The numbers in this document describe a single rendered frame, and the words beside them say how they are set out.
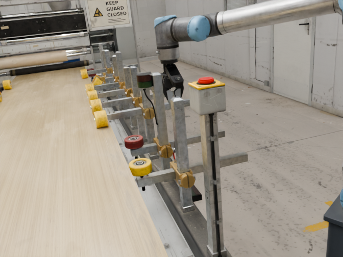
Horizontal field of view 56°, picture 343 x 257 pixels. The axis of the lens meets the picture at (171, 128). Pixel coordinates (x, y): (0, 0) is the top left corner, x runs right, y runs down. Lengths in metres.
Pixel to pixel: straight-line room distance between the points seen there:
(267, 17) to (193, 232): 0.79
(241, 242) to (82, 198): 1.37
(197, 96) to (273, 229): 1.65
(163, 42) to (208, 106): 0.59
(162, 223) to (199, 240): 0.27
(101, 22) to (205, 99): 3.06
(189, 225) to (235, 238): 1.08
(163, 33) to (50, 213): 0.77
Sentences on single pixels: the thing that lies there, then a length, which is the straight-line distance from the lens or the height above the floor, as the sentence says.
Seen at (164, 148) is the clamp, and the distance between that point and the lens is 1.34.
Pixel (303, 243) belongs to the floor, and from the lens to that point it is 2.23.
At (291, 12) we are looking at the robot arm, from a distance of 1.24.
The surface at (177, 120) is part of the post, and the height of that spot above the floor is 1.05.
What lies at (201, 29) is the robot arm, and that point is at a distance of 1.26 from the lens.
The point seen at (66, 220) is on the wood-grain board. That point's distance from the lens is 0.94.
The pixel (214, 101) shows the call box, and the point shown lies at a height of 1.18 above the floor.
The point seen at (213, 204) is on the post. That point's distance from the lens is 0.92.
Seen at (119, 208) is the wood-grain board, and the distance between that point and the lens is 0.93.
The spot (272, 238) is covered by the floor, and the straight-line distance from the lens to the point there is 2.24.
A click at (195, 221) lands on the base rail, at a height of 0.70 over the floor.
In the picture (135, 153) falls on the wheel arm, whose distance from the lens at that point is 1.39.
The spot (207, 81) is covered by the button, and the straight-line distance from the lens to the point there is 0.79.
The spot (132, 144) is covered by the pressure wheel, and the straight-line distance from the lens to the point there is 1.35.
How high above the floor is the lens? 1.39
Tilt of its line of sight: 20 degrees down
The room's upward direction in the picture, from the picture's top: 6 degrees counter-clockwise
